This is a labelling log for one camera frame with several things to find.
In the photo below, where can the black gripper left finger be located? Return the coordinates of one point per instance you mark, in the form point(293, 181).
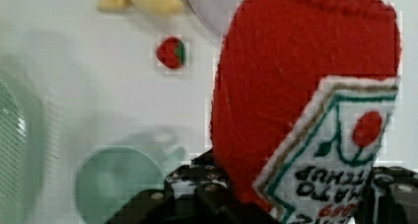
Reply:
point(202, 170)

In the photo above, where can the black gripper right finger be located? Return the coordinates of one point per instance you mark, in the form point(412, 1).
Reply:
point(390, 197)

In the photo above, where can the red plush ketchup bottle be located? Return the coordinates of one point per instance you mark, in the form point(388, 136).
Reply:
point(302, 97)

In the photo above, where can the green strainer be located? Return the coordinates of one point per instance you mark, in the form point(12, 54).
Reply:
point(22, 148)

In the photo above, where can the red plush strawberry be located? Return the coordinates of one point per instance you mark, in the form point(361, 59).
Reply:
point(171, 52)

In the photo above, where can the round grey plate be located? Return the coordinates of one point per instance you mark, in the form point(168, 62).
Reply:
point(216, 14)

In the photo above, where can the green cup with handle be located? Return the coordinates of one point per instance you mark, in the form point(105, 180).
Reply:
point(112, 176)

